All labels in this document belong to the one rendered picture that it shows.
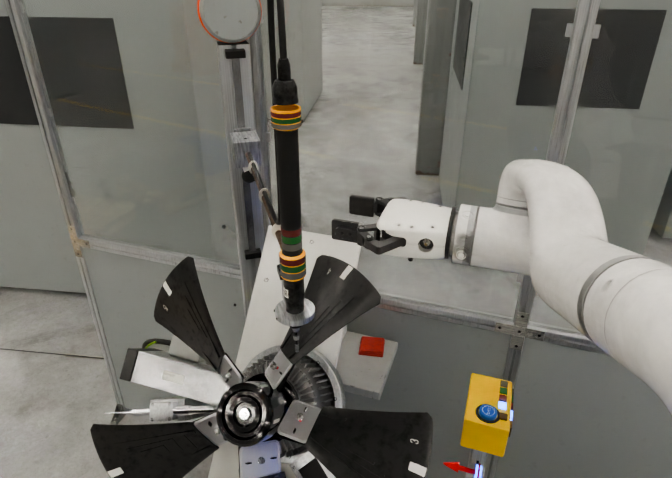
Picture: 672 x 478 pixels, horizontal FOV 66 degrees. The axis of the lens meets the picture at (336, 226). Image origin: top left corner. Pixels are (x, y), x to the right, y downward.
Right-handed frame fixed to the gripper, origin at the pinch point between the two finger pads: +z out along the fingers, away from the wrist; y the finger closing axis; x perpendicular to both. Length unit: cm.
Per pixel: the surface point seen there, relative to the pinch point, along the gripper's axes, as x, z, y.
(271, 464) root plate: -56, 14, -5
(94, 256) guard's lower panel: -74, 129, 72
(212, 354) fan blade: -41, 32, 5
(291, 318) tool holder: -19.7, 9.2, -2.4
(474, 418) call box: -59, -24, 23
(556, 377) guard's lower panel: -83, -48, 70
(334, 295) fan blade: -27.1, 7.7, 15.9
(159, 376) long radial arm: -55, 49, 8
